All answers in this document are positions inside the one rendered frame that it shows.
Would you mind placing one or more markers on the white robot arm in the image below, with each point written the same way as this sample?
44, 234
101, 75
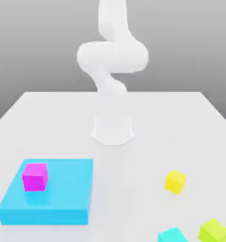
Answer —
112, 56

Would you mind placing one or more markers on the small yellow cube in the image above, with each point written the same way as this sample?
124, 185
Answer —
175, 182

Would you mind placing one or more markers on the small magenta cube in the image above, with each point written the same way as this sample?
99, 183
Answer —
34, 178

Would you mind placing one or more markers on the small cyan cube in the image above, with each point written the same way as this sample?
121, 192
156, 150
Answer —
171, 236

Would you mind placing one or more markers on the small lime cube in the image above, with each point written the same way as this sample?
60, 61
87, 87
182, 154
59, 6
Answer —
212, 231

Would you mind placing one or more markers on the large blue box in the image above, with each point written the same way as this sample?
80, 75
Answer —
67, 192

